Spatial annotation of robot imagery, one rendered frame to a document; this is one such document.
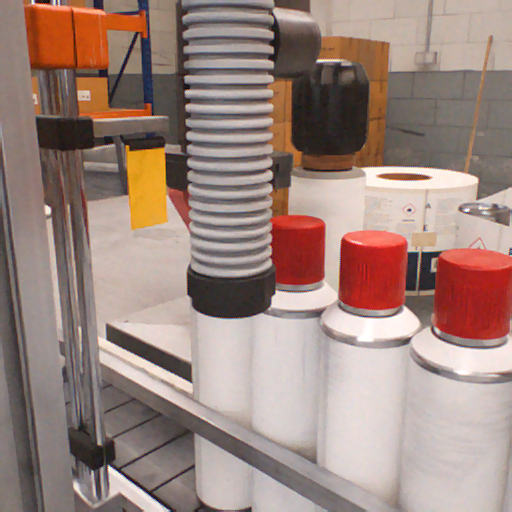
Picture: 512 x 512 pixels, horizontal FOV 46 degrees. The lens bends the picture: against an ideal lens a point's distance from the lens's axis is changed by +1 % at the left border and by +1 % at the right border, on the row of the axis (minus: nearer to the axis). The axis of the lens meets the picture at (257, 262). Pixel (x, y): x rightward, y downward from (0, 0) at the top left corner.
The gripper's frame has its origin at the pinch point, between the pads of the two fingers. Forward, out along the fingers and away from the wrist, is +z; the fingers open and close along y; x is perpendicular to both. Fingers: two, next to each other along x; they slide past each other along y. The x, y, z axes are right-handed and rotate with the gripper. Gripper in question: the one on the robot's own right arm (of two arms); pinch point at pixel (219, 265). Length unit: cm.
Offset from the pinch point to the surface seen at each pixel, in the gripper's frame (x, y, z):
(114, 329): -4.8, 23.4, 14.1
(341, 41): -274, 185, -33
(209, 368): 9.1, -8.6, 2.8
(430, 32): -416, 205, -45
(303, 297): 7.6, -14.7, -3.1
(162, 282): -28, 44, 19
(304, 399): 7.9, -15.2, 2.8
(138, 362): 3.0, 7.7, 10.2
